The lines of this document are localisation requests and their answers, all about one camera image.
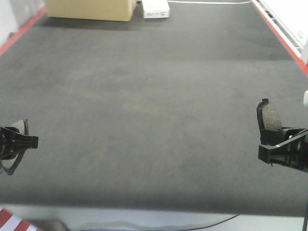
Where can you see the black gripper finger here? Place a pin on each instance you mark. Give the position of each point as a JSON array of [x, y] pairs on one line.
[[292, 153], [281, 134], [13, 142]]

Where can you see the grey brake pad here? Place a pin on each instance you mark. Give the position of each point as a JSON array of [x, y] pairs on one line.
[[269, 122], [9, 165]]

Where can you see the red left conveyor edge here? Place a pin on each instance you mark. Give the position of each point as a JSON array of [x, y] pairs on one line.
[[17, 35]]

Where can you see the cardboard box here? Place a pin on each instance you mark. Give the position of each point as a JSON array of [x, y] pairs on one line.
[[105, 10]]

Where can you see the white carton box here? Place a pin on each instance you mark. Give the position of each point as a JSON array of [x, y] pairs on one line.
[[155, 9]]

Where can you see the red white conveyor side rail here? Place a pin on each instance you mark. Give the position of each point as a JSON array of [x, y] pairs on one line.
[[288, 19]]

